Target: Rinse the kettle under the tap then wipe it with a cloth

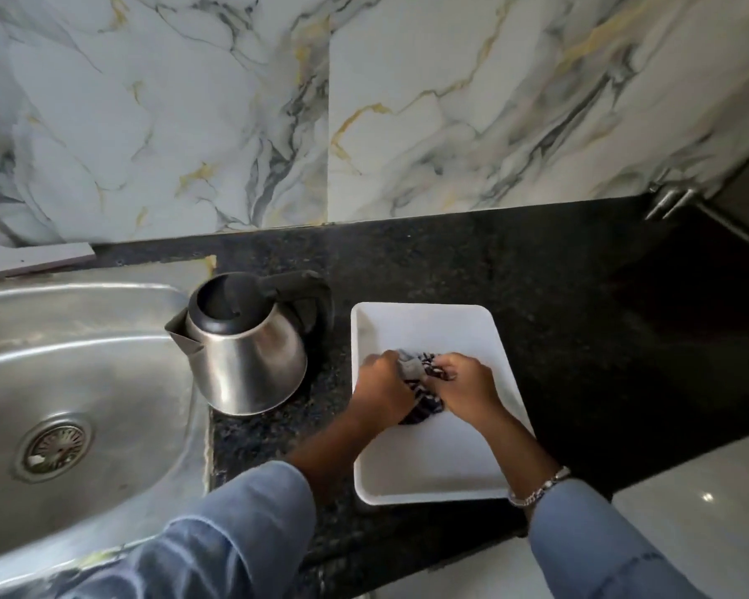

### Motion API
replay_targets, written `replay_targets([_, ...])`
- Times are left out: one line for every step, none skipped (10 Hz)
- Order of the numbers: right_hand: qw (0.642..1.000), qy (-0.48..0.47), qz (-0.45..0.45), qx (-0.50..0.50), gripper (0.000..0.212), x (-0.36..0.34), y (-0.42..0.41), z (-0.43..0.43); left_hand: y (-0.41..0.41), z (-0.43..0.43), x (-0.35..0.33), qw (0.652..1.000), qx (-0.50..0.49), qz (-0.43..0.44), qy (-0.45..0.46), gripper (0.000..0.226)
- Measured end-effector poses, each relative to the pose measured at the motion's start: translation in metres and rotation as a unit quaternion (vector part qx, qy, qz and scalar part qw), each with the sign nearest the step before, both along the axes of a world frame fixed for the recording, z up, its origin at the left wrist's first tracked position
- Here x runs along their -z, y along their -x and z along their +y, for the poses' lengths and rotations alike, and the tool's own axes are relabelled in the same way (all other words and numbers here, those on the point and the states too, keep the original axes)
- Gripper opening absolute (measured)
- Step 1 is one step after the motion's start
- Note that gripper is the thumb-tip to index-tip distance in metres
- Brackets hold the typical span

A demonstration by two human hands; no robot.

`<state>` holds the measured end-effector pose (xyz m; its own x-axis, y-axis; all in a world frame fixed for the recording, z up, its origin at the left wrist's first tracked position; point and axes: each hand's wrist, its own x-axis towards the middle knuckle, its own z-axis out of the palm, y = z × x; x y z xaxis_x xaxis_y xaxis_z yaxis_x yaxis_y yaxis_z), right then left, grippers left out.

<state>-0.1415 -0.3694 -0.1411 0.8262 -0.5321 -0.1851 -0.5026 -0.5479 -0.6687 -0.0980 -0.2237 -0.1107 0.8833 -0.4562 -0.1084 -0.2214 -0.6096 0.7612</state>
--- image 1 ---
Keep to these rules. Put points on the person's left hand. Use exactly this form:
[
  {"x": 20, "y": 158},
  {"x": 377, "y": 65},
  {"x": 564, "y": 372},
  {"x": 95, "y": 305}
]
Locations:
[{"x": 379, "y": 387}]

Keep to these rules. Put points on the person's right hand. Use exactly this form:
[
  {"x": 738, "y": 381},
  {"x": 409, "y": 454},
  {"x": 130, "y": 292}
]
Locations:
[{"x": 471, "y": 385}]

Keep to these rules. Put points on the person's left fingers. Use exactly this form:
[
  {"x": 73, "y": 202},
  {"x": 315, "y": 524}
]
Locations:
[{"x": 382, "y": 360}]

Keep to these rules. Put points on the person's right thumb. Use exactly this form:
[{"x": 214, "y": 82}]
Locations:
[{"x": 442, "y": 366}]

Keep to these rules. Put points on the dark striped cloth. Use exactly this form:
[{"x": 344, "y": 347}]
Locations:
[{"x": 420, "y": 392}]

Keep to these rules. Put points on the person's left forearm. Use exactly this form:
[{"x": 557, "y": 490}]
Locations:
[{"x": 274, "y": 511}]

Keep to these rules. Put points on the person's right forearm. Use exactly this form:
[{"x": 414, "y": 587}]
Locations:
[{"x": 562, "y": 511}]

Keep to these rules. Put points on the white plastic tray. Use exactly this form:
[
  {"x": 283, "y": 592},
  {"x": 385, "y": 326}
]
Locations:
[{"x": 434, "y": 402}]

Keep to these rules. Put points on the stainless steel electric kettle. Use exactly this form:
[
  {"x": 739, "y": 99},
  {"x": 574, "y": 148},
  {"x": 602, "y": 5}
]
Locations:
[{"x": 243, "y": 346}]

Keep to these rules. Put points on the stainless steel sink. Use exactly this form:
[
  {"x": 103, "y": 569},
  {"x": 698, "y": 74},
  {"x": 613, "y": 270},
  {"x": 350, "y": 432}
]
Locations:
[{"x": 81, "y": 424}]

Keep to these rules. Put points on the round sink drain strainer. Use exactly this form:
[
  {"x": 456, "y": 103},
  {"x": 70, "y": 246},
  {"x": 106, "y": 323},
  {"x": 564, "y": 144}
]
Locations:
[{"x": 53, "y": 447}]

